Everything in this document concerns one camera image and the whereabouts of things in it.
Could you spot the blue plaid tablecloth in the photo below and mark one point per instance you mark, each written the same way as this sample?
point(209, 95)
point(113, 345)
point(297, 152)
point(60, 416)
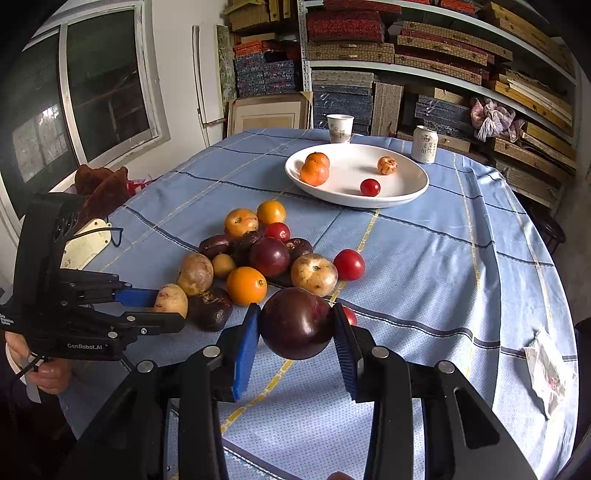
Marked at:
point(438, 277)

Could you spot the white drink can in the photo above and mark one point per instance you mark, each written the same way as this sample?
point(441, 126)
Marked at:
point(425, 144)

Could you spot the stacks of woven flat boxes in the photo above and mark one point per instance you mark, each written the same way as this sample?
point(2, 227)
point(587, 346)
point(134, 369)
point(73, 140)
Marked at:
point(351, 50)

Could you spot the white oval plate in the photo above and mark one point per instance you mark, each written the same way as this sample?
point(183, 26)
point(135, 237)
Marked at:
point(351, 170)

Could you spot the wooden picture frame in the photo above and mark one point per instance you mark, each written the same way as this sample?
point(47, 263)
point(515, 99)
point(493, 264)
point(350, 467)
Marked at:
point(268, 115)

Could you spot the white framed window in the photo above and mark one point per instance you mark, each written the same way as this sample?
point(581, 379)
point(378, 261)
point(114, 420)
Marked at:
point(92, 83)

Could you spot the tan round fruit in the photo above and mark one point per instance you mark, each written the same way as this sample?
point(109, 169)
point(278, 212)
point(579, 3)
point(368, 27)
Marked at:
point(171, 300)
point(314, 274)
point(195, 273)
point(241, 222)

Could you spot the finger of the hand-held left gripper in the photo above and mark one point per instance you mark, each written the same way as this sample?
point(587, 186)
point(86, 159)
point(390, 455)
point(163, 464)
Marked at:
point(157, 321)
point(138, 297)

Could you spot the white power strip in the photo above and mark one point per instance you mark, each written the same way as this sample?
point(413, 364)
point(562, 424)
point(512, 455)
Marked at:
point(85, 244)

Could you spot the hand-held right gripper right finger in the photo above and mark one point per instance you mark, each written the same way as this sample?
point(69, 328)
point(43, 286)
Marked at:
point(344, 350)

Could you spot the green marbled panel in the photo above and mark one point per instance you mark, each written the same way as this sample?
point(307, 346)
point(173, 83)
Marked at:
point(226, 60)

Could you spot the brown cloth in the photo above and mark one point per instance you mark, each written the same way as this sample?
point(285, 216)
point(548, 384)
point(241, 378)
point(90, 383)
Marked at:
point(104, 189)

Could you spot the person's left hand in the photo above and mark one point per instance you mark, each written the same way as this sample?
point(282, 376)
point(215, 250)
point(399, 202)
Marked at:
point(51, 376)

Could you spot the pink cloth bag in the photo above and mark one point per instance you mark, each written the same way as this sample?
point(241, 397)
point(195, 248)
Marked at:
point(491, 117)

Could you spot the crumpled white wrapper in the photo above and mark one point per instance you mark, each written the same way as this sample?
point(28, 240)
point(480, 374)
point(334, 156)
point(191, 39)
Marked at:
point(549, 374)

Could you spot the white metal shelf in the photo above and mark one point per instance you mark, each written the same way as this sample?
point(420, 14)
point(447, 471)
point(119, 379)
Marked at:
point(351, 66)

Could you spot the orange mandarin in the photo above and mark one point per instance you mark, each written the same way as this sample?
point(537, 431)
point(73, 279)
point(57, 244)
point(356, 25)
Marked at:
point(315, 175)
point(317, 158)

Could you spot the red cherry tomato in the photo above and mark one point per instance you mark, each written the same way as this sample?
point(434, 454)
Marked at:
point(370, 187)
point(351, 317)

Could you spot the white leaning panel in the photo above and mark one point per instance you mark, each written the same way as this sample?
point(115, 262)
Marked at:
point(201, 74)

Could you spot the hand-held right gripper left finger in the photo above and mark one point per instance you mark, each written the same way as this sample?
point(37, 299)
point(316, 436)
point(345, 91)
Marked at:
point(244, 350)

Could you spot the white paper cup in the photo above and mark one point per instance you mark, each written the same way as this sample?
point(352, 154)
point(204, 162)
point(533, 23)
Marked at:
point(340, 128)

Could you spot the stack of blue patterned boxes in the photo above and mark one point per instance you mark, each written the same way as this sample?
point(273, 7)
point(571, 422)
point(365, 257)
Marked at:
point(265, 69)

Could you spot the small tan fruit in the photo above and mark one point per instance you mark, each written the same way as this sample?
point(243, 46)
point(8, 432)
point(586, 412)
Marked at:
point(224, 265)

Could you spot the orange tomato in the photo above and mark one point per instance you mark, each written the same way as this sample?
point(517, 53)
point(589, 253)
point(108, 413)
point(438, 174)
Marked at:
point(246, 286)
point(271, 212)

